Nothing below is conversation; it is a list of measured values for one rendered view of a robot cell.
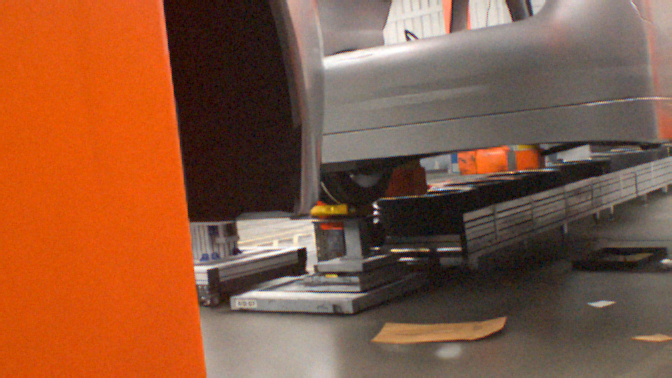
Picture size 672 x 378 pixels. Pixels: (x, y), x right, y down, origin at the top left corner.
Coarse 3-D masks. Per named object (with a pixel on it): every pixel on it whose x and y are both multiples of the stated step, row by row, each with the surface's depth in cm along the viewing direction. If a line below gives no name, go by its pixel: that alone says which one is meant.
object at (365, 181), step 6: (348, 174) 450; (354, 174) 490; (360, 174) 487; (378, 174) 480; (384, 174) 479; (354, 180) 486; (360, 180) 483; (366, 180) 481; (372, 180) 478; (378, 180) 475; (360, 186) 475; (366, 186) 472; (372, 186) 469
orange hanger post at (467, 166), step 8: (448, 0) 679; (448, 8) 680; (448, 16) 681; (448, 24) 681; (448, 32) 682; (464, 152) 685; (472, 152) 681; (464, 160) 685; (472, 160) 681; (464, 168) 686; (472, 168) 681
